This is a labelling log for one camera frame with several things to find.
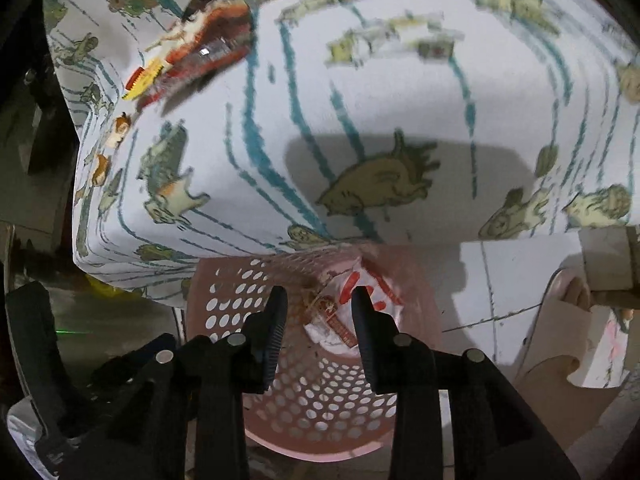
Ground red white snack wrapper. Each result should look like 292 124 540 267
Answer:
124 0 254 110

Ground crumpled wrappers in basket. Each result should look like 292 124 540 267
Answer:
303 258 404 359

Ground pink perforated plastic basket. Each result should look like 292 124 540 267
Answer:
186 244 442 463

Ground person's bare foot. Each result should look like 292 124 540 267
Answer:
515 269 634 448

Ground white dinosaur print cloth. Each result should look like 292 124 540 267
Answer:
42 0 639 304

